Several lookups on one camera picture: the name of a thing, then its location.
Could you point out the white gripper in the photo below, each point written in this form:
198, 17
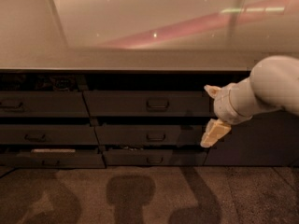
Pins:
222, 104

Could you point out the dark drawer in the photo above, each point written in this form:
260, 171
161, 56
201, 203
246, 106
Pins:
60, 160
47, 135
42, 104
118, 157
149, 135
148, 104

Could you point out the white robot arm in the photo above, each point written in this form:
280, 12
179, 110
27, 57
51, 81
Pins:
272, 85

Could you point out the light flat item in drawer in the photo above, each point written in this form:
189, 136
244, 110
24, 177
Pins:
53, 150

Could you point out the dark clutter in left drawer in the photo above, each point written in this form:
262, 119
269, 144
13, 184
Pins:
37, 82

